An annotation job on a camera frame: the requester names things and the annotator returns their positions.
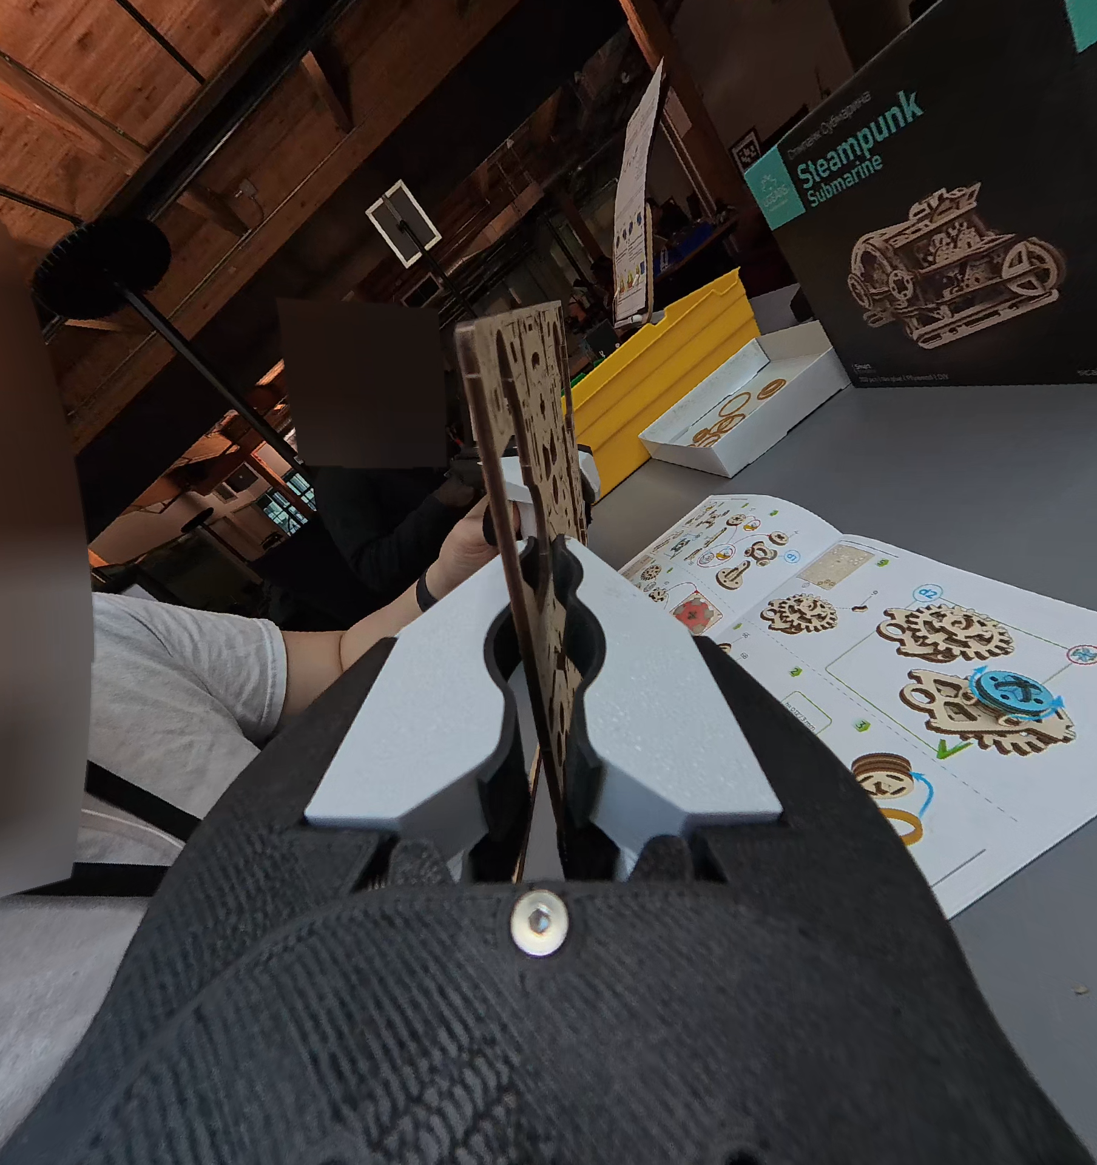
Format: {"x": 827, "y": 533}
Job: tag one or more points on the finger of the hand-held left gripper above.
{"x": 526, "y": 496}
{"x": 587, "y": 469}

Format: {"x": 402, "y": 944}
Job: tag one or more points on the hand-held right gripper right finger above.
{"x": 685, "y": 728}

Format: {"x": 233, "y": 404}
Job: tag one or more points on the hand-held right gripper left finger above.
{"x": 403, "y": 728}

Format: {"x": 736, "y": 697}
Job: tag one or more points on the wooden laser-cut parts sheet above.
{"x": 535, "y": 410}

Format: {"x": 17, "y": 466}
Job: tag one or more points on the yellow plastic bin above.
{"x": 657, "y": 382}

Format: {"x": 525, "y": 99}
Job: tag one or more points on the person's left hand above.
{"x": 472, "y": 546}

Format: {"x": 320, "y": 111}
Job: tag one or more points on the black wristband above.
{"x": 426, "y": 592}

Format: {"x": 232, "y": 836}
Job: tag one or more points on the white cardboard tray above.
{"x": 740, "y": 455}

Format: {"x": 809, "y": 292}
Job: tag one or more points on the pile of tan rubber bands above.
{"x": 771, "y": 390}

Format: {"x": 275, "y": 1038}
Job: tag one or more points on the assembly instruction booklet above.
{"x": 876, "y": 564}

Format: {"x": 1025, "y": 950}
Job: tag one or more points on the white framed hanging panel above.
{"x": 403, "y": 223}

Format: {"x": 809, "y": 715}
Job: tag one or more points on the wooden stand with paper sheet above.
{"x": 635, "y": 200}

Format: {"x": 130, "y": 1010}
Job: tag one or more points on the printed marker tag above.
{"x": 748, "y": 151}

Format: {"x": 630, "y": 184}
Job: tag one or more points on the black round ceiling fixture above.
{"x": 103, "y": 268}

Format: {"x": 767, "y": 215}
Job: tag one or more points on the black model kit box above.
{"x": 967, "y": 137}

